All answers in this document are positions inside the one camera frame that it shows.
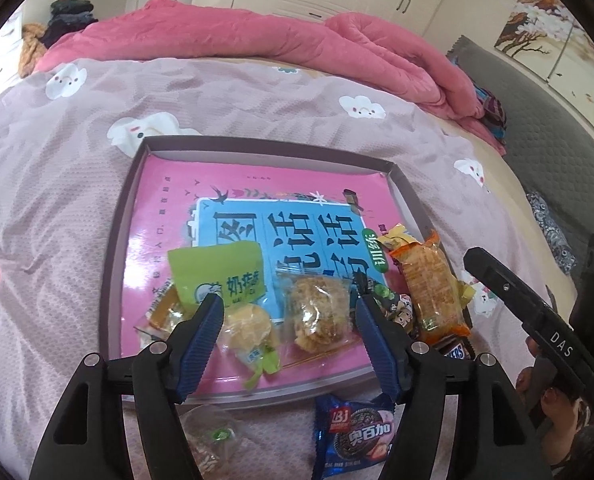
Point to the clear seed snack packet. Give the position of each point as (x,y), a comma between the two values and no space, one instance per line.
(212,440)

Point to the grey headboard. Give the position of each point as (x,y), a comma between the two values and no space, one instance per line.
(542,125)

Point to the pink picture book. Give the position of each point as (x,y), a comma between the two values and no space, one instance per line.
(162,200)

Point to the clear floss pastry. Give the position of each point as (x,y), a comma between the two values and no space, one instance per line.
(319,312)

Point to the pile of dark clothes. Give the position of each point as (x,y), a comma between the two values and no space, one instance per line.
(69,17)

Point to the yellow snack bar packet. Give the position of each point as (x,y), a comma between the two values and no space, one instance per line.
(397,235)

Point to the tan cloth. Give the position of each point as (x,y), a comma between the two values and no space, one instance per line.
(32,50)

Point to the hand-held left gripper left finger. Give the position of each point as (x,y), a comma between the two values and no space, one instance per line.
(202,342)

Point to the orange cracker packet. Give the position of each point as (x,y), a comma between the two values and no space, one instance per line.
(429,285)

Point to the grey patterned pillow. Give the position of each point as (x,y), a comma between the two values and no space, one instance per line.
(552,235)

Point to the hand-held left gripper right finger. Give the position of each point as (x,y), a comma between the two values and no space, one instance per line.
(374,342)

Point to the blue cookie packet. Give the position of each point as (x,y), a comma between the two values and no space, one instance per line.
(352,440)

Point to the clear orange cake packet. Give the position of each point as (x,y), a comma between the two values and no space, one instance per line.
(162,312)

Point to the beige bed sheet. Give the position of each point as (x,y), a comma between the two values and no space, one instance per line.
(507,195)

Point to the person's right forearm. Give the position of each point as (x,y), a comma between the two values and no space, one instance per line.
(582,455)

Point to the cloud printed bed cover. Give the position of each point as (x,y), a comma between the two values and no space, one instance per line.
(52,210)

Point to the brown chocolate bar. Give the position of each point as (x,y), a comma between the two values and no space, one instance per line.
(454,349)

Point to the shallow cardboard box tray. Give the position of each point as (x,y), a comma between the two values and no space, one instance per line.
(127,220)

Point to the colourful dark cloth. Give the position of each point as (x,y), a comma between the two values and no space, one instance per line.
(492,115)

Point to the pink quilt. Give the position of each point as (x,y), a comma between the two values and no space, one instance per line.
(227,30)

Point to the flower wall painting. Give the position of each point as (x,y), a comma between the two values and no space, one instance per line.
(542,25)

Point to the person's right hand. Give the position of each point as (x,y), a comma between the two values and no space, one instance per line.
(559,405)

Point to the green snack packet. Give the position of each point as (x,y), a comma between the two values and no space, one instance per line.
(217,270)

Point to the small green cartoon packet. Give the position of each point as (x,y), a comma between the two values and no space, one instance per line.
(397,310)

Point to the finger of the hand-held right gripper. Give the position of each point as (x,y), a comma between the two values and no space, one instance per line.
(532,310)

